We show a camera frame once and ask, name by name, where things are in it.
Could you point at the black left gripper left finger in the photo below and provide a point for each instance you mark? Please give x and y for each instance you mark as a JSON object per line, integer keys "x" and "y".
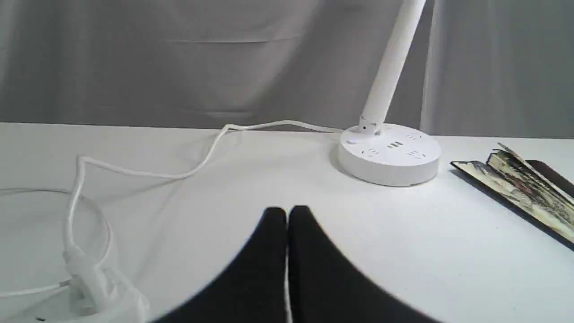
{"x": 251, "y": 289}

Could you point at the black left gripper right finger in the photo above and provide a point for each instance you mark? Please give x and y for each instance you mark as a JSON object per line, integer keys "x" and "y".
{"x": 325, "y": 287}

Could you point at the painted paper folding fan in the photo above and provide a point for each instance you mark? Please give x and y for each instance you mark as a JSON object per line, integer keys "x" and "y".
{"x": 529, "y": 188}

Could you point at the white desk lamp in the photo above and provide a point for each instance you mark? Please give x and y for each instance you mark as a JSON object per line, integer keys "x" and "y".
{"x": 385, "y": 153}

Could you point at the white power plug adapter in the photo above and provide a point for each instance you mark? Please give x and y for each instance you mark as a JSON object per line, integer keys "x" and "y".
{"x": 102, "y": 294}

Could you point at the grey backdrop curtain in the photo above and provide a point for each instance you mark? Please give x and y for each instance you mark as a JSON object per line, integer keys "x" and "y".
{"x": 475, "y": 68}

